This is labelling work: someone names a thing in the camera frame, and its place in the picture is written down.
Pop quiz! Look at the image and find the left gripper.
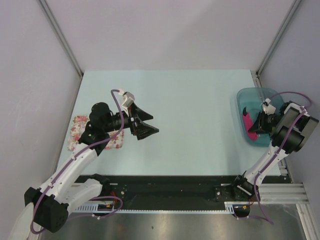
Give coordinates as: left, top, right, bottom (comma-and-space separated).
103, 103, 158, 140

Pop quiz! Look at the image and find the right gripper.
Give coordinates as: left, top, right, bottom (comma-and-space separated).
248, 111, 284, 134

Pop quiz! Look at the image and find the pink paper napkin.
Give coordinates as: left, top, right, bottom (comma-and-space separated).
242, 111, 260, 142

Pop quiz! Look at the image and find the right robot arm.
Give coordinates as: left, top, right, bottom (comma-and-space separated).
230, 99, 319, 201

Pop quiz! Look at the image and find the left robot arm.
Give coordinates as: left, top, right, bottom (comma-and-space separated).
24, 102, 159, 233

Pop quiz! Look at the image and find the teal plastic bin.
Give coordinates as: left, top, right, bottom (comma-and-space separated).
236, 87, 284, 147

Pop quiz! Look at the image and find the floral tray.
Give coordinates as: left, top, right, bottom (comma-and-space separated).
66, 115, 125, 151

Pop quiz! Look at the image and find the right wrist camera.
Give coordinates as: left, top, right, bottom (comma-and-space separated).
261, 98, 276, 115

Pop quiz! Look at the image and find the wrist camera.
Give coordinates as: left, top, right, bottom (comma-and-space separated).
261, 98, 276, 115
119, 89, 135, 110

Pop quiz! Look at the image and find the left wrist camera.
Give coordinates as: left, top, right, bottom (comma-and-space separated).
119, 89, 135, 110

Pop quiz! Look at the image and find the aluminium frame rail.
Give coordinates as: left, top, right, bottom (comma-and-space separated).
258, 183, 309, 204

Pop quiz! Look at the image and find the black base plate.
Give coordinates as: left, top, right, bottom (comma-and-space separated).
72, 174, 293, 211

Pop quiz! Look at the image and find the white cable duct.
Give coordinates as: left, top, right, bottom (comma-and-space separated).
74, 203, 99, 213

